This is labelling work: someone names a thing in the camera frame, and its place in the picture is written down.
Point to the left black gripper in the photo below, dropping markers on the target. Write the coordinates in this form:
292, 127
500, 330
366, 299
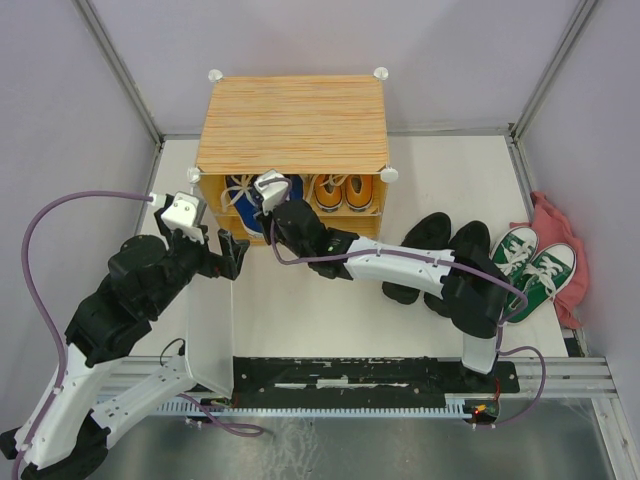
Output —
229, 262

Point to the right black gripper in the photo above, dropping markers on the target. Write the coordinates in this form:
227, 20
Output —
265, 223

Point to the blue sneaker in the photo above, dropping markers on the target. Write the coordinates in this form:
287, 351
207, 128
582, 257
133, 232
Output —
297, 187
237, 195

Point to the orange sneaker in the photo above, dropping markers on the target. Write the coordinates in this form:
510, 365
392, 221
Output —
359, 192
326, 191

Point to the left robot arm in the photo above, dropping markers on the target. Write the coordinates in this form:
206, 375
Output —
71, 433

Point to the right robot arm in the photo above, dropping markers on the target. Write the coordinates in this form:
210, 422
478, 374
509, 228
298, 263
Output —
471, 286

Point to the front left cabinet connector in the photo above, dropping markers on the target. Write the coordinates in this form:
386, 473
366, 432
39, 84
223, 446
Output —
193, 175

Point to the wood pattern shoe cabinet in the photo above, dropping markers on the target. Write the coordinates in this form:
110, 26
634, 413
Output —
306, 125

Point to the front right cabinet connector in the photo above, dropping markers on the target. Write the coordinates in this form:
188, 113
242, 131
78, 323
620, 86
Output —
389, 175

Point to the white cabinet corner connector left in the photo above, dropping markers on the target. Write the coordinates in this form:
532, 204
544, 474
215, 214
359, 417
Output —
215, 76

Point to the white cabinet corner connector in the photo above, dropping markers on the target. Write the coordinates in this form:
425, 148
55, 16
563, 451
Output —
215, 76
381, 73

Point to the black shoe left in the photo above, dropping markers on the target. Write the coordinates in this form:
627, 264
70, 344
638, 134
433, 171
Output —
431, 233

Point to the white cabinet corner connector right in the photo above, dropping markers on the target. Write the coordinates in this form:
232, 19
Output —
381, 73

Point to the green sneaker left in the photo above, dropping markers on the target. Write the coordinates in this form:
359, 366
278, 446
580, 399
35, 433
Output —
514, 250

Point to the green sneaker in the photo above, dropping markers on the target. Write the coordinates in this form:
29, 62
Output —
542, 279
514, 250

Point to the pink cloth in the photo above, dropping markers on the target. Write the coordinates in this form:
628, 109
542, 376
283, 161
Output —
553, 227

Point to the green sneaker right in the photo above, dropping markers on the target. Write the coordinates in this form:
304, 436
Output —
542, 279

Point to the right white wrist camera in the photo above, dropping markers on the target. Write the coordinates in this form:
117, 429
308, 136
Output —
272, 188

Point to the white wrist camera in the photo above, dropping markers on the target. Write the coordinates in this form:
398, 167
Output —
272, 188
185, 213

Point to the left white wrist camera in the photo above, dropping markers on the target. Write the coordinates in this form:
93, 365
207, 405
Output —
185, 213

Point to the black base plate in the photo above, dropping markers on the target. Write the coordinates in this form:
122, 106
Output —
363, 382

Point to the white cable duct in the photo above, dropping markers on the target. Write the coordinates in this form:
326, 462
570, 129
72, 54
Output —
453, 408

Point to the left aluminium frame post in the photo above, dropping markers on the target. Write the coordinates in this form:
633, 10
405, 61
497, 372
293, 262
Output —
91, 19

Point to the aluminium frame post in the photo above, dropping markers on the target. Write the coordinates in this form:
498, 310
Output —
91, 19
569, 38

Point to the aluminium rail frame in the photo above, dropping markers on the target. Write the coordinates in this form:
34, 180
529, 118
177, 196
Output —
592, 175

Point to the right aluminium frame post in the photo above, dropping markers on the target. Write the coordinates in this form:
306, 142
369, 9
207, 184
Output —
569, 38

